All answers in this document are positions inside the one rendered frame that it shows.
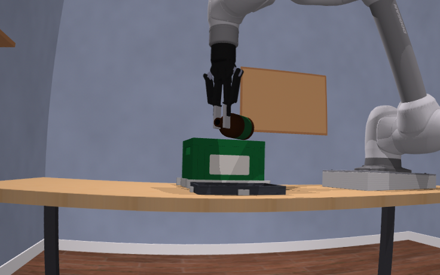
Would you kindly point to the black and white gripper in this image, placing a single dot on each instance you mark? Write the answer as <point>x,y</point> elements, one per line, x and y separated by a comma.
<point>223,57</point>

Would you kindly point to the green divided crate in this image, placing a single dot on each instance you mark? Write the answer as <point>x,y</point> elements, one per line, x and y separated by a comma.
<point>223,159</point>

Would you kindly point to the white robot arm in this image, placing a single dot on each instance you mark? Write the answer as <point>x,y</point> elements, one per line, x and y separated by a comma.
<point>417,128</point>

